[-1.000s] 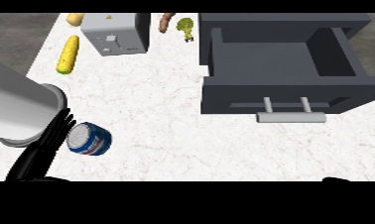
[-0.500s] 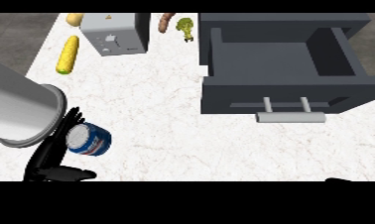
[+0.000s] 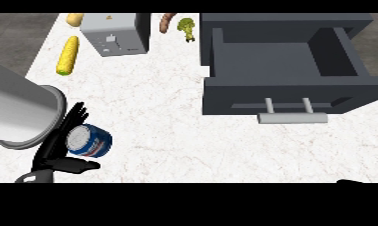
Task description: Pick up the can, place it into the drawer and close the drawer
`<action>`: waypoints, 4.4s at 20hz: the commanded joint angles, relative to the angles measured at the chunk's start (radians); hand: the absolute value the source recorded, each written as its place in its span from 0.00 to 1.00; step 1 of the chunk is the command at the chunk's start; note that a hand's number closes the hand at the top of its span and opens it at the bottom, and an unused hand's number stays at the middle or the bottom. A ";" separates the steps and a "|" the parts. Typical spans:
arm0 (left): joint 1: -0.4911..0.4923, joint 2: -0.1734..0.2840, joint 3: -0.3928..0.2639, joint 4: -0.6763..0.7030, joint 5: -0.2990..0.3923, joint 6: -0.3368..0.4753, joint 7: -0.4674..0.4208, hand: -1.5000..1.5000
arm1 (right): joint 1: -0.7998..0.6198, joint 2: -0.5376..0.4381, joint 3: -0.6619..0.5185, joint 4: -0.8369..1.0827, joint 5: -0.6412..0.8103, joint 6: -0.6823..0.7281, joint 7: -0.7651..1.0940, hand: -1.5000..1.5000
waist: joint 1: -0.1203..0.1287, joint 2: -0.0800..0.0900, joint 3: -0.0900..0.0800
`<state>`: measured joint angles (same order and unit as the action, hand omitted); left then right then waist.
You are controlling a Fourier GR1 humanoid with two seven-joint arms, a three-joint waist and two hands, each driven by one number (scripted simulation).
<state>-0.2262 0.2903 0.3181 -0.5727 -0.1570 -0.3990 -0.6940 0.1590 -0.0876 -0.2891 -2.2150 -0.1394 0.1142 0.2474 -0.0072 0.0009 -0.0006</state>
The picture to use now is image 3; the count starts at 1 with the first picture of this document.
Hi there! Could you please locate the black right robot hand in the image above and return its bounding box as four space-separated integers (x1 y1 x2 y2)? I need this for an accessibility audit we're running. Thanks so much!
335 178 366 184

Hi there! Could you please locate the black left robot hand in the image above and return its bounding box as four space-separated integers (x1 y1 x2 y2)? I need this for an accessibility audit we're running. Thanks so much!
31 101 103 175

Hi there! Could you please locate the blue can with white lid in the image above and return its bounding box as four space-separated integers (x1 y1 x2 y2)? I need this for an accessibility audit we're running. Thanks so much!
65 123 113 159

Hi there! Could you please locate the dark grey drawer front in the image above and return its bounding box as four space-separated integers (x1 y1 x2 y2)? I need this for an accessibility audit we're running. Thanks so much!
200 75 378 116

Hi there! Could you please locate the dark grey drawer box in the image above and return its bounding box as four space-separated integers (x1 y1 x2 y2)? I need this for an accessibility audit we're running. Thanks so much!
209 26 372 78

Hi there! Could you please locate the large pale grey cylinder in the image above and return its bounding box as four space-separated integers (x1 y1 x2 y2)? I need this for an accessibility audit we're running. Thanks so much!
0 64 68 151

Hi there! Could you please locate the yellow corn cob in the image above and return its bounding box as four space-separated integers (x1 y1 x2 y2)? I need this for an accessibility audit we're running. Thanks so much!
54 35 81 77

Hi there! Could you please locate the silver toaster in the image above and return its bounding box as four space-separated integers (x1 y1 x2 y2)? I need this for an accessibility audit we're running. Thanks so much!
78 13 152 58

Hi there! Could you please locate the tan potato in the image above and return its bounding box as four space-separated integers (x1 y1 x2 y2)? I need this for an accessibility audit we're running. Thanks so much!
65 13 85 28

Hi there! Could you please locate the brown sausage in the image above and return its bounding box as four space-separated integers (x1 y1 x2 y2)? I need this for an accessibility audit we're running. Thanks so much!
158 13 178 35

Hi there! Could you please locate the green broccoli floret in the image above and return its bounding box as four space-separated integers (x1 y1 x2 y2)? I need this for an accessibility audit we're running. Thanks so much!
175 17 198 44

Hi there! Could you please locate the dark grey cabinet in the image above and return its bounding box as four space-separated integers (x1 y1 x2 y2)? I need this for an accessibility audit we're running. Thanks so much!
198 13 375 68

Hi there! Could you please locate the pale grey drawer handle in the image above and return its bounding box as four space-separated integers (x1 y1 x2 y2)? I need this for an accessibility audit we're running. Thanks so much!
257 97 329 125

